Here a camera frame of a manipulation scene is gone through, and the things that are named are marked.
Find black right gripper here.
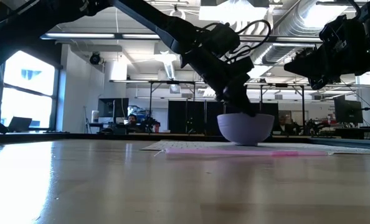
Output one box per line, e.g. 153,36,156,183
283,37,370,90

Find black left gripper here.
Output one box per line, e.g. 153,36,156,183
181,46,257,118

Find pink drinking straw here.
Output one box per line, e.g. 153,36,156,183
153,147,329,157

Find purple bowl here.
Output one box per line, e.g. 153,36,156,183
217,113,275,146

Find black computer monitor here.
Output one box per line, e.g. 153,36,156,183
333,95,364,124
97,98,130,118

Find person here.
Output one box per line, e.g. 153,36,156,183
125,113,142,133
273,115,298,136

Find black partition panels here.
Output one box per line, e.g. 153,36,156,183
168,100,279,137

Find grey woven placemat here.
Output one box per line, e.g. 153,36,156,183
140,139,370,156

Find overhead light bar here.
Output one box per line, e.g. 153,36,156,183
40,32,325,43

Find black laptop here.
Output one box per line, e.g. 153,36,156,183
7,116,33,133

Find silver ventilation duct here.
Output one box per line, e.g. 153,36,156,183
261,0,354,66

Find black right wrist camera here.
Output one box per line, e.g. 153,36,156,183
319,14,365,41

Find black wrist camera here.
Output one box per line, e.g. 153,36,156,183
200,22,241,56
319,14,365,41

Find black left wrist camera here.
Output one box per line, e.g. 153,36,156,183
200,22,241,56

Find white coiled cable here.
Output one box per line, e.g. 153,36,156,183
169,7,186,20

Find black ceiling-mounted camera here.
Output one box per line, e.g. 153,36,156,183
89,52,102,65

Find black aluminium table frame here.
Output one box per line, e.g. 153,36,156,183
0,114,370,149

